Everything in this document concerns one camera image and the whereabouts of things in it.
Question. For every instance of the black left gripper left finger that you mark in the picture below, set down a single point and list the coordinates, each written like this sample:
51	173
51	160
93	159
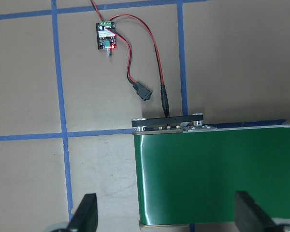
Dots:
85	218

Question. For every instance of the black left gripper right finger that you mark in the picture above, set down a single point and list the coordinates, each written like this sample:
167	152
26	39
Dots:
250	217

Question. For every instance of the green conveyor belt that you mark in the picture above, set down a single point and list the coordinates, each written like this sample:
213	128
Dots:
188	172

